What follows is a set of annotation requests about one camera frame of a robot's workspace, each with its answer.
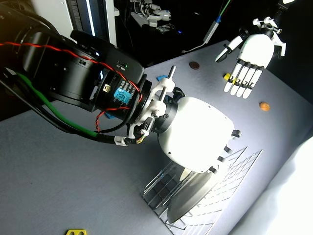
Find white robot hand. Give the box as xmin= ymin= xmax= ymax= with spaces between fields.
xmin=157 ymin=96 xmax=243 ymax=183
xmin=215 ymin=33 xmax=274 ymax=99

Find spare robot hand parts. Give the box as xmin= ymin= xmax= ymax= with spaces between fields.
xmin=129 ymin=0 xmax=172 ymax=27

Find yellow rectangular block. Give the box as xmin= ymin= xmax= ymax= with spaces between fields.
xmin=224 ymin=72 xmax=239 ymax=85

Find white backdrop cloth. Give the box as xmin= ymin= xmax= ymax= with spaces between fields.
xmin=228 ymin=136 xmax=313 ymax=235

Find grey table cloth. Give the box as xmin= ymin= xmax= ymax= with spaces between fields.
xmin=0 ymin=40 xmax=313 ymax=235

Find white adapter with cable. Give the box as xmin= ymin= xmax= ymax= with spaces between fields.
xmin=181 ymin=14 xmax=222 ymax=53

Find silver wire dish rack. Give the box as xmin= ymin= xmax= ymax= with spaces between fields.
xmin=140 ymin=146 xmax=263 ymax=234

